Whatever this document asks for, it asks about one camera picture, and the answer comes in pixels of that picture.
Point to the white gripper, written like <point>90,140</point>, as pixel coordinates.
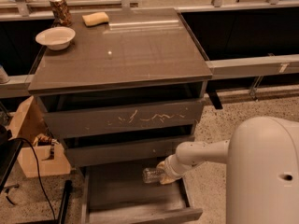
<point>170,169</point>

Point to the clear plastic water bottle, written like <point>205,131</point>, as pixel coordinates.
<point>152,175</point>

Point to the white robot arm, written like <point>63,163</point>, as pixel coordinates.
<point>262,170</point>

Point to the grey open bottom drawer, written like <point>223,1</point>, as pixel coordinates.
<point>115,193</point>

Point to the grey middle drawer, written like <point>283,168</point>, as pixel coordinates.
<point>129,151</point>

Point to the grey drawer cabinet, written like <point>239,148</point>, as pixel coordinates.
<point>140,56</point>

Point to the grey top drawer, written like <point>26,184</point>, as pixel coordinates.
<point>125,118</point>

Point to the black stand leg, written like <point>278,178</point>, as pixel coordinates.
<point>64,202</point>

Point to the cardboard box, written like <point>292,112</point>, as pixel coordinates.
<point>48,155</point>

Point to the yellow sponge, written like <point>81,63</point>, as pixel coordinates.
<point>95,18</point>

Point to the white ceramic bowl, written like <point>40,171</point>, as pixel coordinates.
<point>56,38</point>

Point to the patterned drink can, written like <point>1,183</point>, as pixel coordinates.
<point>61,12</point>

